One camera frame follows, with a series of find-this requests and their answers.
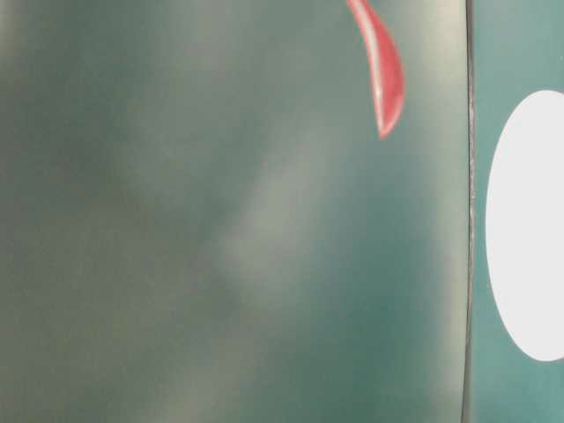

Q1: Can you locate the pink plastic spoon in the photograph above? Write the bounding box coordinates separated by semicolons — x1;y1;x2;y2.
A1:
346;0;404;138

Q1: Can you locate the white round bowl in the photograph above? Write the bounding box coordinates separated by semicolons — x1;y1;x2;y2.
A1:
485;90;563;362

